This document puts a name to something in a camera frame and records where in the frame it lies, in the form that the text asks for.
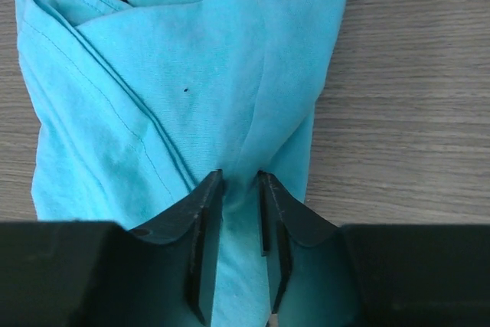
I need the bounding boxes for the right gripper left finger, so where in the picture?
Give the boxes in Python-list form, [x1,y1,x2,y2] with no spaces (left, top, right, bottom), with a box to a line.
[1,171,224,326]

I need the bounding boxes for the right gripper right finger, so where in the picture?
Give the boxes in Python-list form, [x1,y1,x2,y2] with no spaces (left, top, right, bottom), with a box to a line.
[258,172,489,326]

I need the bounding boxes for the cyan t shirt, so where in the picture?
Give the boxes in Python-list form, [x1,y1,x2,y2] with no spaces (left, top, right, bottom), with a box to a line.
[15,0,346,326]

